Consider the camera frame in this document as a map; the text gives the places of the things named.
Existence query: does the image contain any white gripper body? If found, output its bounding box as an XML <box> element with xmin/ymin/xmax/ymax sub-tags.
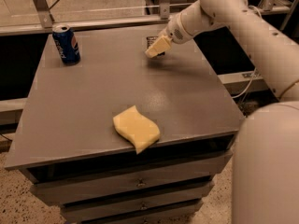
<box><xmin>158</xmin><ymin>13</ymin><xmax>193</xmax><ymax>44</ymax></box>

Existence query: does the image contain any blue pepsi can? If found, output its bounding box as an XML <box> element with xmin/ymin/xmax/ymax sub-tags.
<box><xmin>52</xmin><ymin>24</ymin><xmax>80</xmax><ymax>65</ymax></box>

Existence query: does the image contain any grey metal railing frame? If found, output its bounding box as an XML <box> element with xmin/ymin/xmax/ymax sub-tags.
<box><xmin>0</xmin><ymin>0</ymin><xmax>299</xmax><ymax>37</ymax></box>

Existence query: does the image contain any dark chocolate rxbar wrapper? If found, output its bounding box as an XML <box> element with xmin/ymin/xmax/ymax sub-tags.
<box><xmin>147</xmin><ymin>36</ymin><xmax>165</xmax><ymax>56</ymax></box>

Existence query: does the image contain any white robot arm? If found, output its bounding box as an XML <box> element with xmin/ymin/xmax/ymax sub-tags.
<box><xmin>146</xmin><ymin>0</ymin><xmax>299</xmax><ymax>224</ymax></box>

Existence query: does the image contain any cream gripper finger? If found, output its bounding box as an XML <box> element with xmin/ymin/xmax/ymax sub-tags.
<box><xmin>145</xmin><ymin>35</ymin><xmax>171</xmax><ymax>58</ymax></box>

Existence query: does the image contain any grey drawer cabinet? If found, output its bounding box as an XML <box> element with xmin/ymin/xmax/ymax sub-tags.
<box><xmin>5</xmin><ymin>25</ymin><xmax>243</xmax><ymax>224</ymax></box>

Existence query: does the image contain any yellow wavy sponge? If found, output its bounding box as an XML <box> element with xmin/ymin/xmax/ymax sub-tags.
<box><xmin>113</xmin><ymin>105</ymin><xmax>161</xmax><ymax>154</ymax></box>

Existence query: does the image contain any white cable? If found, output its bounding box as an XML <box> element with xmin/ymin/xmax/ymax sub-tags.
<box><xmin>231</xmin><ymin>68</ymin><xmax>260</xmax><ymax>100</ymax></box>

